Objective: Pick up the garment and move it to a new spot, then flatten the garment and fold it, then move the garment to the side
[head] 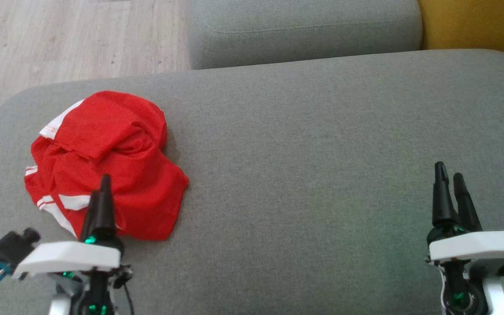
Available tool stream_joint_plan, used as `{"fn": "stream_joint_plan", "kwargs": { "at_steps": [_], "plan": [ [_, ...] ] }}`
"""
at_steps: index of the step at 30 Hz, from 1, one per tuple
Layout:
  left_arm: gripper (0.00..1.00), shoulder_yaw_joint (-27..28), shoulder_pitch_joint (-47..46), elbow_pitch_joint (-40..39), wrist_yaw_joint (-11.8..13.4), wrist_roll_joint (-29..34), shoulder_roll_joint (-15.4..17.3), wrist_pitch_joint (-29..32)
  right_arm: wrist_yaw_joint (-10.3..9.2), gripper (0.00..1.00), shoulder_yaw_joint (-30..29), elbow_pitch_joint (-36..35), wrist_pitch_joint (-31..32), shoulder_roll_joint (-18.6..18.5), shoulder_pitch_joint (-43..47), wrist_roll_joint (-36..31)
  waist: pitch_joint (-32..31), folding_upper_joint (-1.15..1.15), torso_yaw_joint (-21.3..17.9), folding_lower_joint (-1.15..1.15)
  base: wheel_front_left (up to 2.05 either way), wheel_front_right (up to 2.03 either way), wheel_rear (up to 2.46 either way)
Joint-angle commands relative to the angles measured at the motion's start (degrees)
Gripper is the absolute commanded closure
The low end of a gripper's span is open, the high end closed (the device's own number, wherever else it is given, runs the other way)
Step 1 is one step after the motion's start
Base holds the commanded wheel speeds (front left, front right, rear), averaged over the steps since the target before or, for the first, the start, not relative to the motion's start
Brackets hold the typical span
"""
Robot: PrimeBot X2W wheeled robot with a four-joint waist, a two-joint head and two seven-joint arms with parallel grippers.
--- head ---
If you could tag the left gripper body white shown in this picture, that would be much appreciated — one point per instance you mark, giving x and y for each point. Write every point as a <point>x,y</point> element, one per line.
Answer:
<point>68,256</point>

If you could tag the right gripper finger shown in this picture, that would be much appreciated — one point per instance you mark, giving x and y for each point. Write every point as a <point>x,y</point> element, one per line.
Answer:
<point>466,210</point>
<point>442,201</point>

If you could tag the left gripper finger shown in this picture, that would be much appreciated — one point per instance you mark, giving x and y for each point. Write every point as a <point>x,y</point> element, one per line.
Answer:
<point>91,218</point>
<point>106,210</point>

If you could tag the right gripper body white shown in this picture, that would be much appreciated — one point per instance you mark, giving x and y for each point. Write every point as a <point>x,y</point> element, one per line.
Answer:
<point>475,246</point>

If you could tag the red shirt white stripes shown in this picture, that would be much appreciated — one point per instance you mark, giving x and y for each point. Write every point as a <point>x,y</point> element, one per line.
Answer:
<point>147,197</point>

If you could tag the large grey sofa seat cushion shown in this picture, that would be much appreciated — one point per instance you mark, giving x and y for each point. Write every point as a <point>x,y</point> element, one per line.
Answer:
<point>304,175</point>

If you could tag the yellow sofa backrest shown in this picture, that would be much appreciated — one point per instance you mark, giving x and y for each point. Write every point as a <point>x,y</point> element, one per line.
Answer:
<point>475,26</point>

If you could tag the narrow grey sofa seat cushion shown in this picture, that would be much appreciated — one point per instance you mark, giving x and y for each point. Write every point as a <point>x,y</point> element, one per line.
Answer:
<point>304,30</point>

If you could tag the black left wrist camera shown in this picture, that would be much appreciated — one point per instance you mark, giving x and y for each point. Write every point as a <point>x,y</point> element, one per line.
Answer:
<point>11,247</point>

